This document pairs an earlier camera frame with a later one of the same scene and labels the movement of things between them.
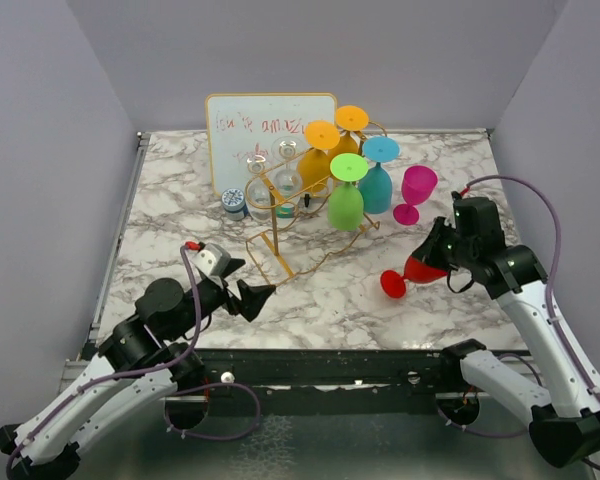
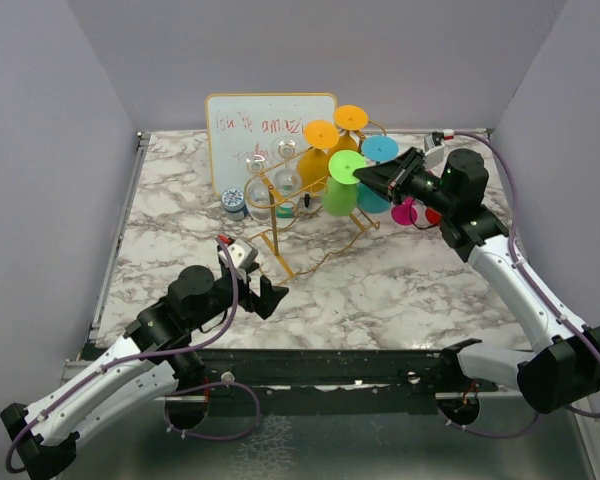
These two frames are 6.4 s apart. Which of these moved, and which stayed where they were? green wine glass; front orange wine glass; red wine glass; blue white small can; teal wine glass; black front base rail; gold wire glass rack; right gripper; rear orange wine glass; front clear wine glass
Moved: green wine glass; red wine glass; right gripper
Stayed: front orange wine glass; rear orange wine glass; gold wire glass rack; black front base rail; front clear wine glass; teal wine glass; blue white small can
